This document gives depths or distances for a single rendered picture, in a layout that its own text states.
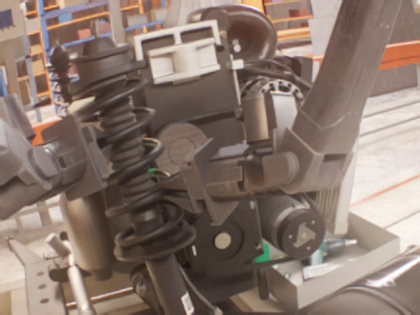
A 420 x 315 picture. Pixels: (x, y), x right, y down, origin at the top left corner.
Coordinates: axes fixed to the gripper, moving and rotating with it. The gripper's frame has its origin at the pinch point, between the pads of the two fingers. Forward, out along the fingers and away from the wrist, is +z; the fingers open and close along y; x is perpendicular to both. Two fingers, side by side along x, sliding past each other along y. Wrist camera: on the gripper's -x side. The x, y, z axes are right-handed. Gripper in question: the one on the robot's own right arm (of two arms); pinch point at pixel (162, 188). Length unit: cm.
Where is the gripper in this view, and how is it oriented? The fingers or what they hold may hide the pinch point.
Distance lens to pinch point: 74.2
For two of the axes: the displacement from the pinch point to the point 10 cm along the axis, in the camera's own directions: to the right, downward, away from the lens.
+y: -3.3, -9.0, -2.9
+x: -4.4, 4.2, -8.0
